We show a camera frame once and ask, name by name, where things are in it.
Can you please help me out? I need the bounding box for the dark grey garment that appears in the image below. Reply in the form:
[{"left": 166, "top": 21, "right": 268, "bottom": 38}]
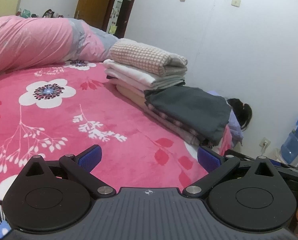
[{"left": 144, "top": 86, "right": 231, "bottom": 146}]

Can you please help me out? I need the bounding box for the plaid folded garment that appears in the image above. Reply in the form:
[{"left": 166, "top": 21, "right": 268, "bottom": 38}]
[{"left": 143, "top": 105, "right": 200, "bottom": 146}]

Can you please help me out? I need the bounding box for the child with black ponytail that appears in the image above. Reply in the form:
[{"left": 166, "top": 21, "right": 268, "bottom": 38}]
[{"left": 207, "top": 91, "right": 252, "bottom": 148}]

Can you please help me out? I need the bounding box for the pink floral bed sheet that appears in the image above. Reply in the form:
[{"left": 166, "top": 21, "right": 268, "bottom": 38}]
[{"left": 0, "top": 60, "right": 234, "bottom": 240}]

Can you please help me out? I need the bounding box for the beige folded cloth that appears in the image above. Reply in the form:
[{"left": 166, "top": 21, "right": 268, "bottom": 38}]
[{"left": 108, "top": 78, "right": 146, "bottom": 109}]

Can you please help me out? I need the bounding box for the blue water bottle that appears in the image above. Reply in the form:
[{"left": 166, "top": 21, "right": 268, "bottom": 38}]
[{"left": 280, "top": 120, "right": 298, "bottom": 164}]

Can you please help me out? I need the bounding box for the white folded cloth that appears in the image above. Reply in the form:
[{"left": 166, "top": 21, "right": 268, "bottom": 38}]
[{"left": 103, "top": 60, "right": 185, "bottom": 91}]

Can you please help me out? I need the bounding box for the pink checkered folded towel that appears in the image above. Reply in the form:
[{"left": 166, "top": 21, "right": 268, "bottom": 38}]
[{"left": 109, "top": 38, "right": 188, "bottom": 76}]

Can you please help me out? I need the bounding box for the pink rolled duvet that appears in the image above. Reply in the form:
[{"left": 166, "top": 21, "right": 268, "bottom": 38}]
[{"left": 0, "top": 16, "right": 118, "bottom": 74}]

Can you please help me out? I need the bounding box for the brown wooden door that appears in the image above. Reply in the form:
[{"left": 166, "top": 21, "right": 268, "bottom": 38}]
[{"left": 74, "top": 0, "right": 115, "bottom": 30}]

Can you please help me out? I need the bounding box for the white wall socket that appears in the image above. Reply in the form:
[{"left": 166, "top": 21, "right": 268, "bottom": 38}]
[{"left": 259, "top": 137, "right": 271, "bottom": 151}]

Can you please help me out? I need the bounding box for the white wall switch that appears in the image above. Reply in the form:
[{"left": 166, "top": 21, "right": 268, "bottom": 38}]
[{"left": 231, "top": 0, "right": 241, "bottom": 8}]

